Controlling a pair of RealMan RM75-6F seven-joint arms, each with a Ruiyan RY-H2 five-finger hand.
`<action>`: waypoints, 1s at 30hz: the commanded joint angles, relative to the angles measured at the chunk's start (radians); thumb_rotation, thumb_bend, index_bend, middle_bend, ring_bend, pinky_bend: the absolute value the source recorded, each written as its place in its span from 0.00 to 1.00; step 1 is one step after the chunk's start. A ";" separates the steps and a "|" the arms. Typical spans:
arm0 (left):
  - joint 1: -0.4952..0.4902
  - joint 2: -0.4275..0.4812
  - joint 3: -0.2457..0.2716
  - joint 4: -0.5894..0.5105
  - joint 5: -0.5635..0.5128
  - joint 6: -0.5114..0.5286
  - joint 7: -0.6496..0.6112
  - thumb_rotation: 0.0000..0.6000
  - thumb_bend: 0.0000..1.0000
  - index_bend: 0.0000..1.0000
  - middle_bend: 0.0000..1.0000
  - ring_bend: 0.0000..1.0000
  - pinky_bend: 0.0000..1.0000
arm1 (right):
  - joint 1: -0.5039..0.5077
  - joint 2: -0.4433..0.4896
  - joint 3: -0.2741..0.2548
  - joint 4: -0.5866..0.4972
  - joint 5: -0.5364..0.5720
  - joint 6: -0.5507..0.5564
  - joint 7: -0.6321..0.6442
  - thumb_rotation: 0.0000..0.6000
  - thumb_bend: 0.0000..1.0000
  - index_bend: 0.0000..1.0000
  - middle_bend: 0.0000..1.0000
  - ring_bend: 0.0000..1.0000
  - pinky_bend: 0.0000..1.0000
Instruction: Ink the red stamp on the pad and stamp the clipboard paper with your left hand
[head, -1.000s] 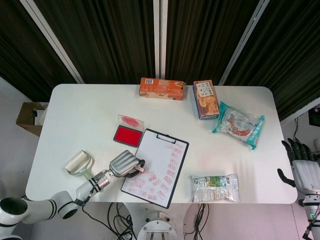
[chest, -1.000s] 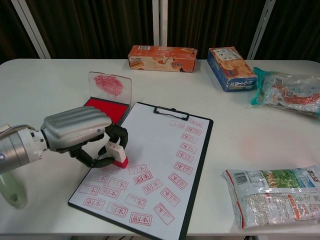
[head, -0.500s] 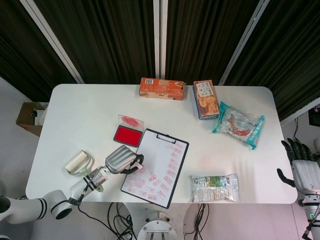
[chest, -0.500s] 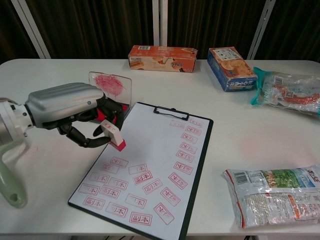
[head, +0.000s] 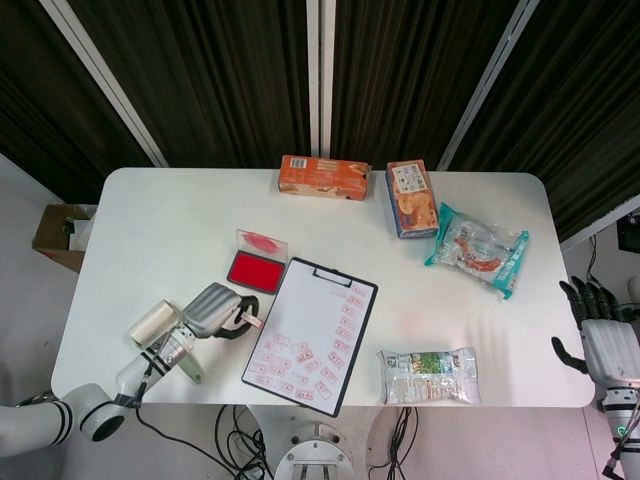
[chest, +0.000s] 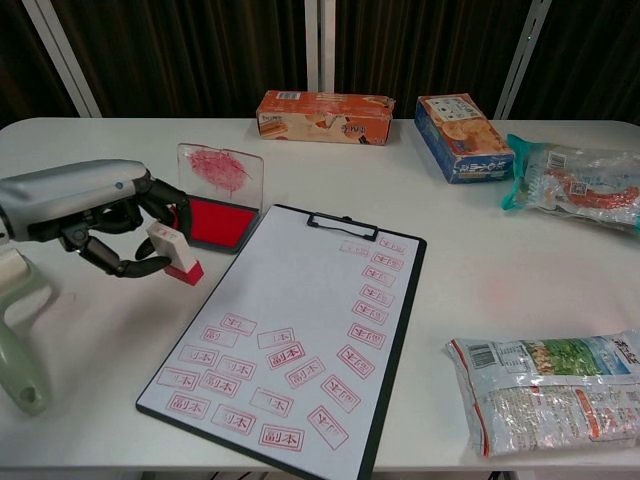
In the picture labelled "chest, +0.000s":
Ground long orange snack box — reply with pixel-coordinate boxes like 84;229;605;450
255;89;397;148

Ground teal snack packet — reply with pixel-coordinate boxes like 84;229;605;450
500;132;640;237

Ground black clipboard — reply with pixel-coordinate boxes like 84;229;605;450
135;203;428;480

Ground green handle lint roller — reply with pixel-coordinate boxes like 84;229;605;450
0;248;54;417

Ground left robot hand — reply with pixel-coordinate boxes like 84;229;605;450
0;158;194;279

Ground blue orange cracker box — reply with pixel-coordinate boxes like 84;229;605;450
413;93;517;186

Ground white paper red stamp marks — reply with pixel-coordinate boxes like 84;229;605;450
139;206;422;474

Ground white partition post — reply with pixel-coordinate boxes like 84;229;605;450
21;0;104;119
303;0;336;94
491;0;552;121

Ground dark pleated curtain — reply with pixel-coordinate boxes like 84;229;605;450
0;0;640;130

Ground red ink pad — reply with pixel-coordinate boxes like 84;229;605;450
176;141;265;256

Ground clear snack bag green print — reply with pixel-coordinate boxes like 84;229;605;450
445;328;640;459

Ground white rubber stamp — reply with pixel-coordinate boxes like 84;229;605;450
145;221;206;288

